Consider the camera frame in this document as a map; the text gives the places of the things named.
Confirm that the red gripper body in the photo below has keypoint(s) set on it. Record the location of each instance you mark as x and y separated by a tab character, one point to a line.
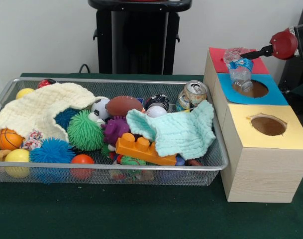
284	44

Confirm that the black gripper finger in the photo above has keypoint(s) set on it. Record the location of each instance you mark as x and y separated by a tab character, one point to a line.
260	52

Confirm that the crushed clear plastic bottle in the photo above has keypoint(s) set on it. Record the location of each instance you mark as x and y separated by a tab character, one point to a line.
240	74

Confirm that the wooden box with three holes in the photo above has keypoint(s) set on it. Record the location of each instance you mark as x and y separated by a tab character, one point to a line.
265	174

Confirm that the silver mesh bin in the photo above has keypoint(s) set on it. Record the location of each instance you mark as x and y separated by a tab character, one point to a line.
191	178

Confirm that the black upright panel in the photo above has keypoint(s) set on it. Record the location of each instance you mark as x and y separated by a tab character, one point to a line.
298	72

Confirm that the crushed drink can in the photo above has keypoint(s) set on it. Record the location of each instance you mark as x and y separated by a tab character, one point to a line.
191	97

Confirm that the mint knitted cloth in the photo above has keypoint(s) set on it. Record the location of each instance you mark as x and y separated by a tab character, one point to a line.
181	132

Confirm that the brown toy football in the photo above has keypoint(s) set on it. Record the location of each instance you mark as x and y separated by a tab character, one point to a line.
124	105

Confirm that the orange toy building block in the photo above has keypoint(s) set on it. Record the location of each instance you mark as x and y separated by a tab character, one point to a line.
141	149

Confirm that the purple spiky rubber toy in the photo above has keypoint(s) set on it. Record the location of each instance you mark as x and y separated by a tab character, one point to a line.
115	130

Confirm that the green spiky rubber ball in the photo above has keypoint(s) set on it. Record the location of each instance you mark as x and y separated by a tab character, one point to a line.
85	130

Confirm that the dark green table cloth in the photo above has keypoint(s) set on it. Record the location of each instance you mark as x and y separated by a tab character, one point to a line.
116	211

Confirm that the blue spiky rubber ball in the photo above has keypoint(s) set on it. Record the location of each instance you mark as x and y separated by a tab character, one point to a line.
53	152

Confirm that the cream knitted cloth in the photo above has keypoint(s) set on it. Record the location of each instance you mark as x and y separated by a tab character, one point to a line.
34	104

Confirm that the yellow smooth ball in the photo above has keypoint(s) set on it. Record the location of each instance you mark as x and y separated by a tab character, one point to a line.
17	156

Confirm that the orange toy basketball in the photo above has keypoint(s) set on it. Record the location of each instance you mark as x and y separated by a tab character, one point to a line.
9	139

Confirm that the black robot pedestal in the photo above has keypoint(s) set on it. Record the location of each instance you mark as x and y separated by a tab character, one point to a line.
141	37

